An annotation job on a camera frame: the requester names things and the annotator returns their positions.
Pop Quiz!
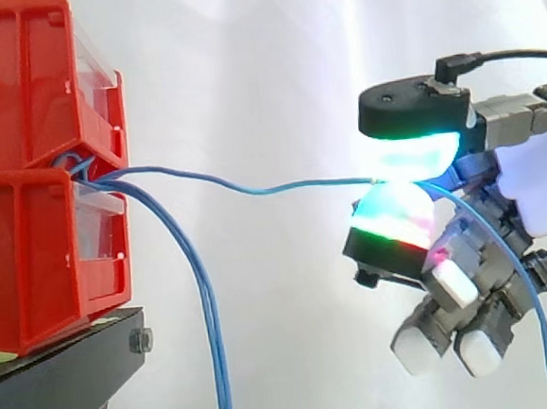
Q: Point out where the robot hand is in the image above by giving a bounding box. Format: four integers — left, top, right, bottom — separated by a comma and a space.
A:
329, 63, 547, 388

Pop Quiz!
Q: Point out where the black stand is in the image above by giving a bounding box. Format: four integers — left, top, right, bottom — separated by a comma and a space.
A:
0, 305, 160, 409

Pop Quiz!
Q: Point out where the red bin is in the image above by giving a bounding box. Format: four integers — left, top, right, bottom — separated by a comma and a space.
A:
0, 149, 139, 357
0, 0, 131, 173

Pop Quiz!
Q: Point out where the thin black cable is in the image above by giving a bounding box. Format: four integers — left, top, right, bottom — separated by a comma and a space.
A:
434, 46, 547, 84

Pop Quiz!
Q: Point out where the blue cable bundle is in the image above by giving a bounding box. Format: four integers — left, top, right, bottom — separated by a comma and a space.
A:
51, 141, 235, 409

